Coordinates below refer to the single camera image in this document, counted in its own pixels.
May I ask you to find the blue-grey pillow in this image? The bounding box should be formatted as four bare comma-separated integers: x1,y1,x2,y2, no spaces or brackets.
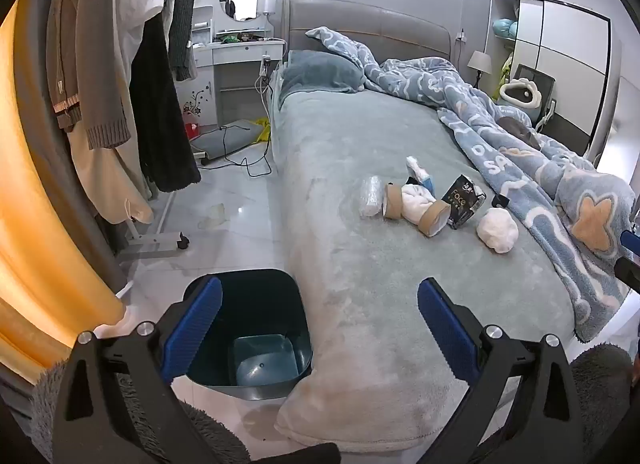
280,50,368,94

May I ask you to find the white cloud-shaped pet bed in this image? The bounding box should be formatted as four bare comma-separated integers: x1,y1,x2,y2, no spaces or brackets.
500,80,543,109

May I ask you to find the clear bubble wrap roll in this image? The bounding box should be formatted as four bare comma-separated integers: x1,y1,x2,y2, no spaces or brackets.
359,175,385,217

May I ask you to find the grey floor cushion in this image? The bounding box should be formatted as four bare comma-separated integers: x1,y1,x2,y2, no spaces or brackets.
190,119,268,165

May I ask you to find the bedside lamp with shade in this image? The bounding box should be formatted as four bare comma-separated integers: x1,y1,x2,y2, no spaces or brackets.
467,50,492,89

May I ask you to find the white clothes rack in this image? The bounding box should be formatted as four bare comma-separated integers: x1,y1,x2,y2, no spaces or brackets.
116,191,192,259

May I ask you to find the yellow-green plush toy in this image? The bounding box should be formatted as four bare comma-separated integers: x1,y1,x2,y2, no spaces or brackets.
500,54,515,94

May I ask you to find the large cardboard tape roll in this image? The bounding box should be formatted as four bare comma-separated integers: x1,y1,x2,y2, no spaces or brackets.
417,200,452,237

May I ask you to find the beige coat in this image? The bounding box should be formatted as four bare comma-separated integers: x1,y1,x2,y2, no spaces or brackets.
67,129,156,225

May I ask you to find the black coat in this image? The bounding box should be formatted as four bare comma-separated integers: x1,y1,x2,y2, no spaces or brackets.
129,14,202,193

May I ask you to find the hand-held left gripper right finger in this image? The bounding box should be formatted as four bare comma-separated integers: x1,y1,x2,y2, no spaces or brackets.
417,278,583,464

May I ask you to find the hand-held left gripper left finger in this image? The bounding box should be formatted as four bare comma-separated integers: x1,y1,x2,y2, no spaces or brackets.
52,276,223,464

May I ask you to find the white table lamp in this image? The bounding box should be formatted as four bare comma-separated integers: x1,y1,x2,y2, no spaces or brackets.
256,0,277,39

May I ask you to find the dark teal trash bin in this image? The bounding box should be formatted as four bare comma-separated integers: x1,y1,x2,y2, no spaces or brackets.
181,269,314,402

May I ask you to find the dark grey knit vest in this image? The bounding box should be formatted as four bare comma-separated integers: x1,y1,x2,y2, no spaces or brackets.
167,0,199,82

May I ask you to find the black packet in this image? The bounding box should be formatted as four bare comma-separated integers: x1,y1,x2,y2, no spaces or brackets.
445,174,487,231

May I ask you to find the black chair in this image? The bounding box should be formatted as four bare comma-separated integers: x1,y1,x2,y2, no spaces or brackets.
511,64,557,135

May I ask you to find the white grey wardrobe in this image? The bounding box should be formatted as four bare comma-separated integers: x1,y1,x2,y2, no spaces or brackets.
482,0,612,165

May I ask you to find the white cloth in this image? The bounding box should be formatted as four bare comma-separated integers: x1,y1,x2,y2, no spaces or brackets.
400,184,437,225

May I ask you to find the small cardboard tape roll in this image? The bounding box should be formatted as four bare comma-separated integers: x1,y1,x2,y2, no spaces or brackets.
382,183,405,221

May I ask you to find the blue printed fleece blanket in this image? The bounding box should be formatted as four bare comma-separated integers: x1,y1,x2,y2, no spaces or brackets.
305,26,637,342

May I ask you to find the black cable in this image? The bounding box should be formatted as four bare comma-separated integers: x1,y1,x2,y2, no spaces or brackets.
217,124,276,177

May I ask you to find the bed with grey headboard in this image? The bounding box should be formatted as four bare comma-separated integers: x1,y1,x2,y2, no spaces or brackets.
267,0,636,452

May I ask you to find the white paper ball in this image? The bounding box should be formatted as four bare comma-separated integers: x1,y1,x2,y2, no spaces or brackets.
476,207,519,255

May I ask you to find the white dressing table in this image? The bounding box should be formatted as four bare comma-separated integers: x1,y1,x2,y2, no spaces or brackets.
189,6,287,132

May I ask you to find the grey fuzzy cloth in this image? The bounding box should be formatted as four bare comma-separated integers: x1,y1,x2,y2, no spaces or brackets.
570,343,633,447
30,366,251,464

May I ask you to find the clear plastic bag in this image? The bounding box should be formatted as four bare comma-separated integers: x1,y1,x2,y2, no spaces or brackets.
197,203,231,229

